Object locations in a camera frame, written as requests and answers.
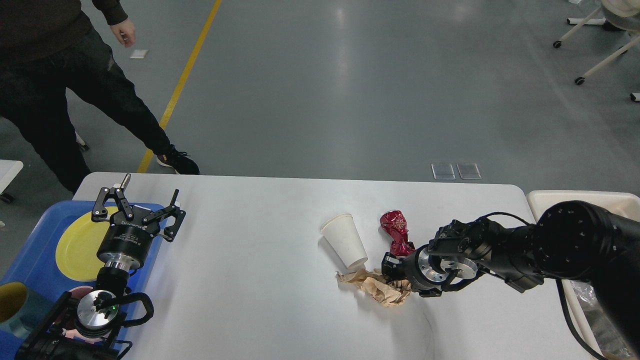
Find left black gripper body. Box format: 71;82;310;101
96;212;160;272

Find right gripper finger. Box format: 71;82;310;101
381;252;406;281

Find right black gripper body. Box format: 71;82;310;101
401;246;446;298

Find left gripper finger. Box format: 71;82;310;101
90;174;134;223
141;190;186;243

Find brown paper ball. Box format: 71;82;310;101
337;268;412;308

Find yellow round plate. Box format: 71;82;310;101
55;212;110;282

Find crushed red can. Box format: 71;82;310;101
379;210;416;257

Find white paper cup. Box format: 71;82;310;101
320;213;368;271

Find pink ribbed mug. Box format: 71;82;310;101
54;285;98;344

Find dark teal mug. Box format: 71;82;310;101
0;281;54;340

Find clear plastic wrap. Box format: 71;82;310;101
570;280;599;307

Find aluminium foil sheet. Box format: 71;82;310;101
580;301;630;360

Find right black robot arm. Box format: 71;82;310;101
381;200;640;354

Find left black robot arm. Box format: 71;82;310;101
14;174;186;360

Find grey chair at left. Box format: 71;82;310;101
75;132;90;152

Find blue plastic tray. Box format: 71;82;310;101
0;200;164;360

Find white side table corner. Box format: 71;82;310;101
0;159;24;204

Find person in dark clothes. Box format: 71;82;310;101
0;0;201;193

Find beige plastic bin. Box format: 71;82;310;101
526;190;640;360

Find white rolling stand legs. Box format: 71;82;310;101
551;0;639;89

